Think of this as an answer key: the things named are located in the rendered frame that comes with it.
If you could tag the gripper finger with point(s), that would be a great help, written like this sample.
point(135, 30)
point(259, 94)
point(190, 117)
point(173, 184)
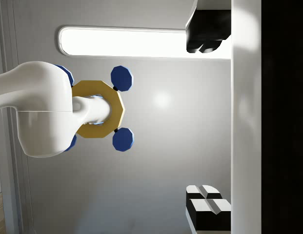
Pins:
point(209, 26)
point(209, 219)

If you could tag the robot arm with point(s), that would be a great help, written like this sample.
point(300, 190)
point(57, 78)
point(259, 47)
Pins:
point(39, 87)

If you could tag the drone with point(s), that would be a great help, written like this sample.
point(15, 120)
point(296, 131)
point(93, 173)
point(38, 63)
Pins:
point(113, 97)

